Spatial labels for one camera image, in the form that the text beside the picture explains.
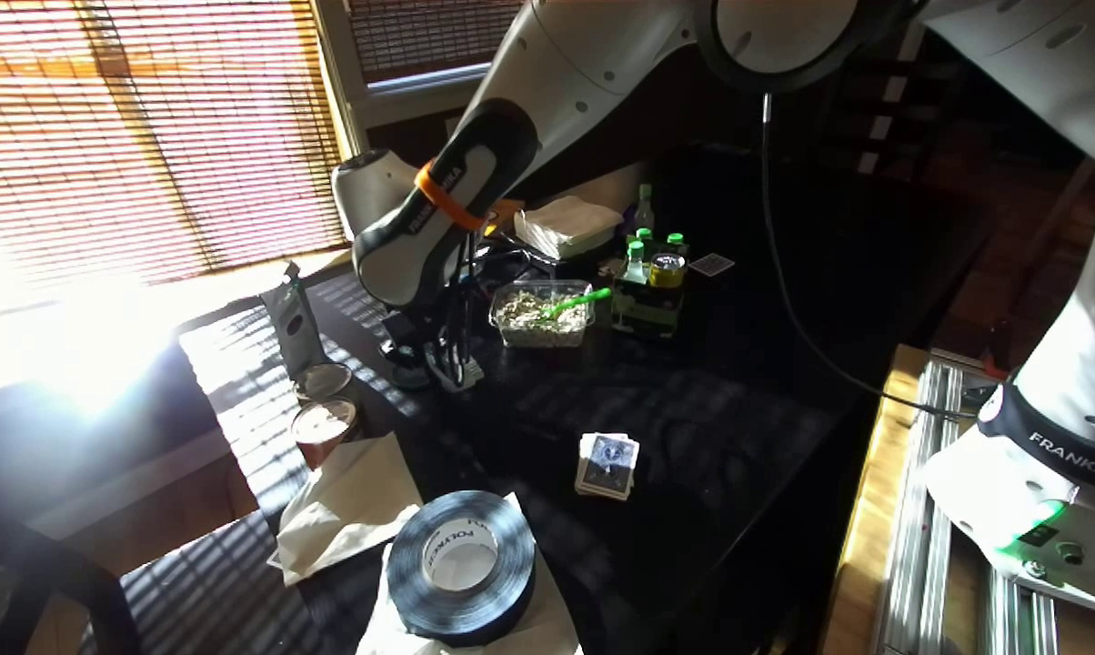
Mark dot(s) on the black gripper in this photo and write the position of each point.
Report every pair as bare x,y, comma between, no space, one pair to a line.
432,312

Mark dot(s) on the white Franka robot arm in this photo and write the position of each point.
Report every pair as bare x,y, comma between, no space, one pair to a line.
594,58

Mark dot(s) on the clear plastic container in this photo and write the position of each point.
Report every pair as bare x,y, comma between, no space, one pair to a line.
545,312

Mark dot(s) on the green plastic utensil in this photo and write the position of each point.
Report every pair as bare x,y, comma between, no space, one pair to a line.
578,302

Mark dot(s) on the small brown cup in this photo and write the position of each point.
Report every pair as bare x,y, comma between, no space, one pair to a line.
324,427

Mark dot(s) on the folded white napkin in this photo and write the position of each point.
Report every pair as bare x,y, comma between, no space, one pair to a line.
349,504

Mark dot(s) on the small card pack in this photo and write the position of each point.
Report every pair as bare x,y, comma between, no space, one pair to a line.
606,465

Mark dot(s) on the white folded towel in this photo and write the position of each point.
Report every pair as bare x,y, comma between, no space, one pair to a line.
569,225

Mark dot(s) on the green box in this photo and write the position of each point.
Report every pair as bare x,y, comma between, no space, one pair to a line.
642,313

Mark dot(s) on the blue tape roll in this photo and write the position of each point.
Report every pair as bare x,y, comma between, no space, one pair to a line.
459,564

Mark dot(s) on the green capped small bottle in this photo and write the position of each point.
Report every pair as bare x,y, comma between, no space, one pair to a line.
636,257
676,240

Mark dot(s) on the yellow tin can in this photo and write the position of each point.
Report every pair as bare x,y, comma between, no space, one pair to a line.
668,274

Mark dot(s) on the white label card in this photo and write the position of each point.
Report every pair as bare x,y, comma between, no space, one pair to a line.
712,265

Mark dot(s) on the bamboo window blind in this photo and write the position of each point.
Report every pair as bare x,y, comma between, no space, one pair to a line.
147,134

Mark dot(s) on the black wooden chair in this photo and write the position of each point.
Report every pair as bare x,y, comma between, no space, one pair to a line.
38,582

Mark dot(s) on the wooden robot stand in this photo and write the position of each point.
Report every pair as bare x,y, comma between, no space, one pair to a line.
934,533

